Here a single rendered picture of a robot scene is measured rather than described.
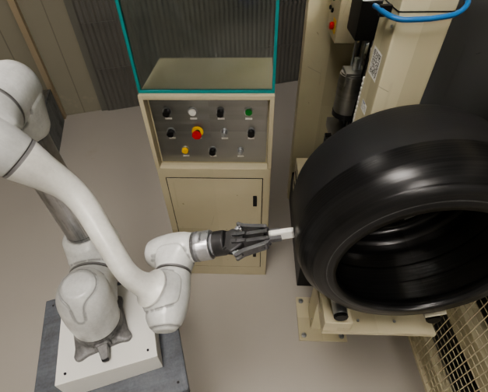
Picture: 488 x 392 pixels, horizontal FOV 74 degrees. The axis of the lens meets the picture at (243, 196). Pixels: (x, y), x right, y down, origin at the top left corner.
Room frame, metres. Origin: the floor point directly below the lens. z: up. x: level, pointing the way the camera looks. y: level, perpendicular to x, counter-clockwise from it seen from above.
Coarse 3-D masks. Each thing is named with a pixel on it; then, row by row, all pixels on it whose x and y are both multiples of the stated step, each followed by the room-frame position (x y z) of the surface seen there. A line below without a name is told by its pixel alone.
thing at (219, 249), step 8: (216, 232) 0.61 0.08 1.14; (224, 232) 0.62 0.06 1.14; (232, 232) 0.62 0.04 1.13; (216, 240) 0.58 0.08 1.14; (224, 240) 0.59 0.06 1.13; (216, 248) 0.57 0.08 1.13; (224, 248) 0.57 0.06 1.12; (232, 248) 0.56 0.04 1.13; (240, 248) 0.57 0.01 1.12; (216, 256) 0.57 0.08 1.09
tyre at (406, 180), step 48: (336, 144) 0.67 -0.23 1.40; (384, 144) 0.58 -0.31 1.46; (432, 144) 0.54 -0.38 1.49; (480, 144) 0.54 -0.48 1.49; (336, 192) 0.52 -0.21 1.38; (384, 192) 0.48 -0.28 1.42; (432, 192) 0.45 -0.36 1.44; (480, 192) 0.45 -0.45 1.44; (336, 240) 0.46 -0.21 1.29; (384, 240) 0.72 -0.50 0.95; (432, 240) 0.68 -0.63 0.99; (480, 240) 0.60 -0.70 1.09; (336, 288) 0.45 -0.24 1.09; (384, 288) 0.56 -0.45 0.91; (432, 288) 0.53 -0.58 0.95; (480, 288) 0.44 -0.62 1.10
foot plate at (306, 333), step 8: (296, 304) 0.98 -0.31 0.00; (304, 304) 0.98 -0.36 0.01; (304, 312) 0.93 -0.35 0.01; (304, 320) 0.88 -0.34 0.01; (304, 328) 0.83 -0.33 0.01; (312, 328) 0.83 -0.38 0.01; (304, 336) 0.78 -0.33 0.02; (312, 336) 0.78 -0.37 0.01; (320, 336) 0.78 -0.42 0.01; (328, 336) 0.78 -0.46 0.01; (336, 336) 0.78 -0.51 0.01; (344, 336) 0.78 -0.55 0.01
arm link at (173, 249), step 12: (156, 240) 0.61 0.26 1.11; (168, 240) 0.60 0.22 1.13; (180, 240) 0.60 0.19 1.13; (144, 252) 0.59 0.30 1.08; (156, 252) 0.57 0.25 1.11; (168, 252) 0.56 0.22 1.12; (180, 252) 0.56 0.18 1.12; (156, 264) 0.54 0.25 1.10; (168, 264) 0.52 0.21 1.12; (180, 264) 0.53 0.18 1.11; (192, 264) 0.55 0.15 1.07
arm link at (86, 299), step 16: (80, 272) 0.56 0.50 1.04; (96, 272) 0.57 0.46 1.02; (64, 288) 0.51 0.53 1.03; (80, 288) 0.51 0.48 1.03; (96, 288) 0.52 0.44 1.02; (112, 288) 0.56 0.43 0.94; (64, 304) 0.47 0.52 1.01; (80, 304) 0.47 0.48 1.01; (96, 304) 0.48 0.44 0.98; (112, 304) 0.52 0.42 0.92; (64, 320) 0.46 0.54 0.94; (80, 320) 0.45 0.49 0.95; (96, 320) 0.46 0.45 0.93; (112, 320) 0.49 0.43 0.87; (80, 336) 0.44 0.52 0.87; (96, 336) 0.45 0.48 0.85
